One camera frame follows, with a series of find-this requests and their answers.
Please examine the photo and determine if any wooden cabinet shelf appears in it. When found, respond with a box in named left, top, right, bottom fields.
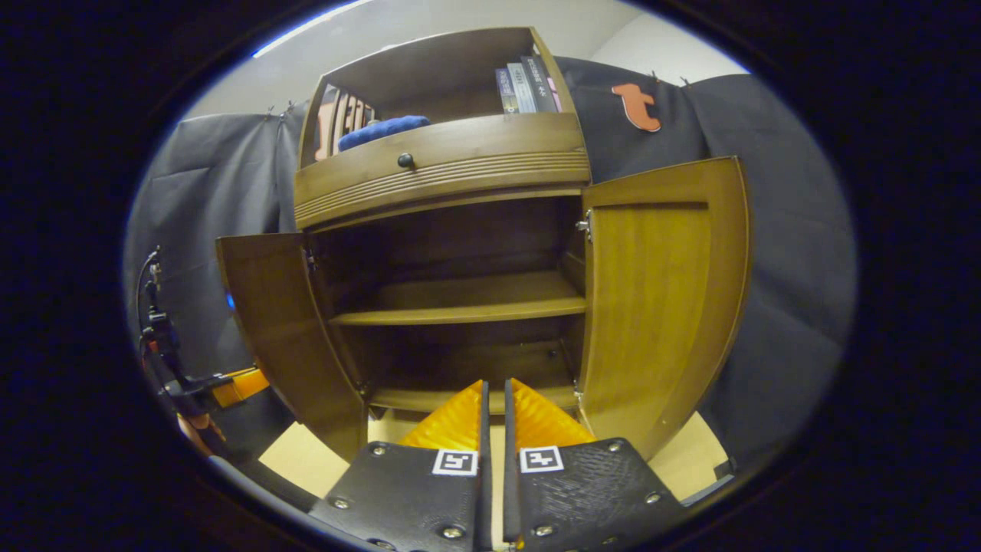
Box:
left=330, top=270, right=589, bottom=327

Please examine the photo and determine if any book with picture cover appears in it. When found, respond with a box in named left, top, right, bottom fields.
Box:
left=495, top=67, right=520, bottom=115

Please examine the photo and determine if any blue folded towel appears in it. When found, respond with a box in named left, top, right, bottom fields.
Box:
left=337, top=115, right=431, bottom=153

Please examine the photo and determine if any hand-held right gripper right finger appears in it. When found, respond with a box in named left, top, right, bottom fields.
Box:
left=503, top=378, right=689, bottom=552

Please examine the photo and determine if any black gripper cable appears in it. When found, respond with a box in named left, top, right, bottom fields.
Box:
left=136, top=245, right=164, bottom=312

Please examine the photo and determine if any black spine book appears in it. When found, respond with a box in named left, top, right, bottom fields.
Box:
left=520, top=54, right=559, bottom=113

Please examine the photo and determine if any black backdrop cloth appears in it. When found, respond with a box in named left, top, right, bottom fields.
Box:
left=123, top=55, right=858, bottom=470

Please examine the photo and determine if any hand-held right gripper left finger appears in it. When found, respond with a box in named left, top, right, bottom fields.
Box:
left=308, top=379, right=494, bottom=552

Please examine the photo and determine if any wooden shoe cabinet door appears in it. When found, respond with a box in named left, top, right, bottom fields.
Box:
left=217, top=232, right=369, bottom=462
left=576, top=156, right=753, bottom=462

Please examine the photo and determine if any wooden cabinet drawer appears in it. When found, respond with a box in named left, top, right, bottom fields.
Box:
left=294, top=113, right=592, bottom=232

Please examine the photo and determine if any wooden double-door shoe cabinet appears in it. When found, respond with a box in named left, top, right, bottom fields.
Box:
left=217, top=27, right=753, bottom=462

